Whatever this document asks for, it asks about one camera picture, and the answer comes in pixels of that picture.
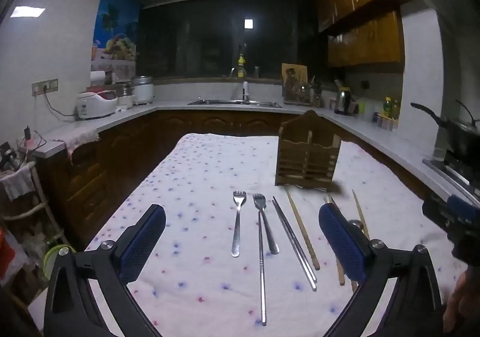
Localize steel fork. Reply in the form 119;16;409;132
252;193;280;255
231;190;247;258

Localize seasoning box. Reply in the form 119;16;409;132
375;112;398;131

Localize dish rack with utensils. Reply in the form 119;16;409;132
285;76;325;108

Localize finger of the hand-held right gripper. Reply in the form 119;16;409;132
447;193;480;223
422;199;466;237

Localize dark window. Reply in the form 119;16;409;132
140;0;319;78

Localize black frying pan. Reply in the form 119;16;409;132
410;100;480;169

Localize wooden wall cabinets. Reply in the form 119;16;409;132
314;0;436;68

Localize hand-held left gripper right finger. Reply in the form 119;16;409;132
318;204;445;337

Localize steel sink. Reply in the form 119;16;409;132
187;99;283;108

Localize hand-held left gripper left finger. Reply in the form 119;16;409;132
44;204;167;337

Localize white floral tablecloth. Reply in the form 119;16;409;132
84;132;456;337

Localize small white pot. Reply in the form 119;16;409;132
117;83;135;109

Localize wooden utensil holder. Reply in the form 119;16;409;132
275;110;342;191

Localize person's right hand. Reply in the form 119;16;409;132
442;269;474;334

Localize lace cloth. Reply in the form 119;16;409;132
52;123;101;163

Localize wooden cutting board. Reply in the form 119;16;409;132
282;63;309;103

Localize cooking oil bottles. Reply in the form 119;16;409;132
382;97;401;120

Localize white kitchen countertop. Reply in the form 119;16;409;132
35;99;480;187

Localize ceiling light panel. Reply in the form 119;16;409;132
10;5;46;18

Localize white shelf rack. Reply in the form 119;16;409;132
0;142;72;285

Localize dark wooden base cabinets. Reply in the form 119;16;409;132
35;109;432;251

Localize wall socket with plug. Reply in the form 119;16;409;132
32;79;77;118

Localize gas stove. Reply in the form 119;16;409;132
422;159;480;206

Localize green lidded bowl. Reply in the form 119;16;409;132
44;245;74;278

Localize fruit wall poster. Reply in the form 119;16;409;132
91;0;141;77

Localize white rice cooker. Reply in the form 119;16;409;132
76;86;119;120

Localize electric kettle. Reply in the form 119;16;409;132
334;86;353;115

